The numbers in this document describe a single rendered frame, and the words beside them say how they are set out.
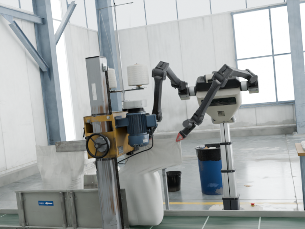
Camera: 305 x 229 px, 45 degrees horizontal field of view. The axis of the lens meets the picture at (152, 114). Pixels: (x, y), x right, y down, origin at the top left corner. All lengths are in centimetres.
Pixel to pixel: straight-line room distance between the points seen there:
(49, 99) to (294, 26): 647
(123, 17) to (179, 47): 208
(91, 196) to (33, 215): 61
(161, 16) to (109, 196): 920
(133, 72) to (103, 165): 72
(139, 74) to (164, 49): 861
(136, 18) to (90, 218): 921
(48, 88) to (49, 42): 106
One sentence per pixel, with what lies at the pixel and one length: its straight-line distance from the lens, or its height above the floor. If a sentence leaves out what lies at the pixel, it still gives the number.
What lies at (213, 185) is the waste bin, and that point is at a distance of 517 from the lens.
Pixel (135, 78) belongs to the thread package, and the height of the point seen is 158.
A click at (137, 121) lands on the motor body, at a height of 126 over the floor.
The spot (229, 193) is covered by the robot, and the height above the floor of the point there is 48.
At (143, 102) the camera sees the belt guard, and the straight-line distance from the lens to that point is 262.
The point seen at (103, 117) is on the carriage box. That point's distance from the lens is 266.
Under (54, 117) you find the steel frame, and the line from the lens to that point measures 887.
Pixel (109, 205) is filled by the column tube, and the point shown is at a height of 68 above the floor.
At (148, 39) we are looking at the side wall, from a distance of 1155.
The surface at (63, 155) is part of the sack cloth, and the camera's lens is 340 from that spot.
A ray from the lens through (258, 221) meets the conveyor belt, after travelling 311.
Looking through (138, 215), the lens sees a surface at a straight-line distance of 314.
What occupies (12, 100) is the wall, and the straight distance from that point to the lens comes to 807.
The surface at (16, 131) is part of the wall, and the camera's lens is 808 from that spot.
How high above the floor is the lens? 144
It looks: 3 degrees down
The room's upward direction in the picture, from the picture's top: 6 degrees counter-clockwise
